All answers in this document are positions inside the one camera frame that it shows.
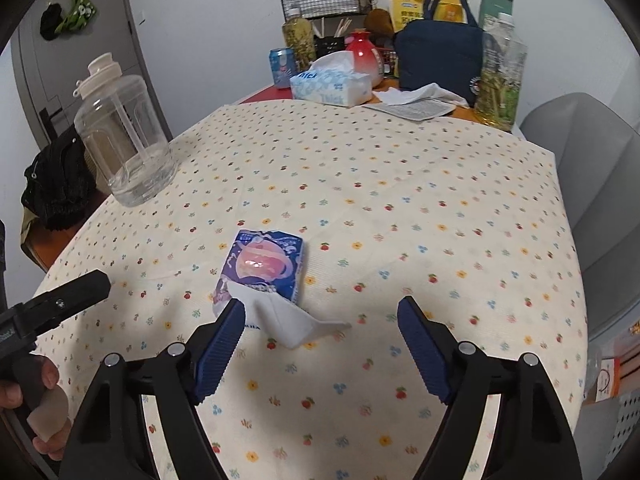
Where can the large clear plastic bottle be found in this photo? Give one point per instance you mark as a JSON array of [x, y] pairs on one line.
[[500, 80]]

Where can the green frog plush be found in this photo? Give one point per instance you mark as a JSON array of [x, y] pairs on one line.
[[76, 12]]

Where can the grey door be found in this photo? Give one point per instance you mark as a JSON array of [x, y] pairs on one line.
[[100, 20]]

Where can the red white vase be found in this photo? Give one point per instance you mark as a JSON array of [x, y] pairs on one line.
[[364, 57]]

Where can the white paper scrap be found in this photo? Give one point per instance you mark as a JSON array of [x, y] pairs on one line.
[[50, 412]]

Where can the yellow snack bag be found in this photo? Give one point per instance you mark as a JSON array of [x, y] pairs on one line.
[[406, 7]]

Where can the green carton box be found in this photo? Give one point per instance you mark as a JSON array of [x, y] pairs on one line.
[[495, 5]]

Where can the brown pouch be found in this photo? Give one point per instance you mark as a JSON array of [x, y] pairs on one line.
[[379, 21]]

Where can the floral dotted tablecloth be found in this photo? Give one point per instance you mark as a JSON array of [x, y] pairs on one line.
[[375, 200]]

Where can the blue white tissue box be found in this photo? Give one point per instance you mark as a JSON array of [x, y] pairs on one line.
[[330, 85]]

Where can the black hat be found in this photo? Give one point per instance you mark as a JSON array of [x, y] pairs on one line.
[[50, 22]]

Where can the grey chair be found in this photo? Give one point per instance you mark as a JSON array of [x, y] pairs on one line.
[[590, 185]]

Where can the white paper sheet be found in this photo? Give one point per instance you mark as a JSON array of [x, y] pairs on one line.
[[425, 94]]

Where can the white pegboard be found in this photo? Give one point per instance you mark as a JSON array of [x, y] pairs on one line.
[[625, 430]]

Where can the clear water jug white lid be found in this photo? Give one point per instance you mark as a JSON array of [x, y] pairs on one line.
[[130, 135]]

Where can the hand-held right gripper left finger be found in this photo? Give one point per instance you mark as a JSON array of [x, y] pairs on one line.
[[220, 350]]

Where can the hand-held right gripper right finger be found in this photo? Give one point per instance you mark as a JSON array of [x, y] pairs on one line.
[[425, 350]]

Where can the blue soda can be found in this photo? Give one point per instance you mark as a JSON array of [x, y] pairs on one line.
[[281, 67]]

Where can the orange white box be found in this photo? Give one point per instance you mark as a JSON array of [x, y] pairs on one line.
[[617, 365]]

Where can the printed paper leaflet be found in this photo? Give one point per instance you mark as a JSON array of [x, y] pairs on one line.
[[410, 110]]

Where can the navy lunch bag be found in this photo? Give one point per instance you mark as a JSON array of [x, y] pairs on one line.
[[435, 65]]

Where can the black bag on chair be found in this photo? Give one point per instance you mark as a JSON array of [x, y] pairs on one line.
[[62, 185]]

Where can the black chopstick holder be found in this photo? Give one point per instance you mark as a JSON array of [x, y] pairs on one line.
[[327, 44]]

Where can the green tea bottle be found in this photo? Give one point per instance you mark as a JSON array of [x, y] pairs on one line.
[[299, 40]]

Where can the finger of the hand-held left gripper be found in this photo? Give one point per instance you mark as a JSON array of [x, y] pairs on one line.
[[65, 296]]

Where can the wooden chair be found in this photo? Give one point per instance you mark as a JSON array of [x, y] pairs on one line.
[[47, 245]]

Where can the person's left hand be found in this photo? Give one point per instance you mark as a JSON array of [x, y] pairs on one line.
[[10, 395]]

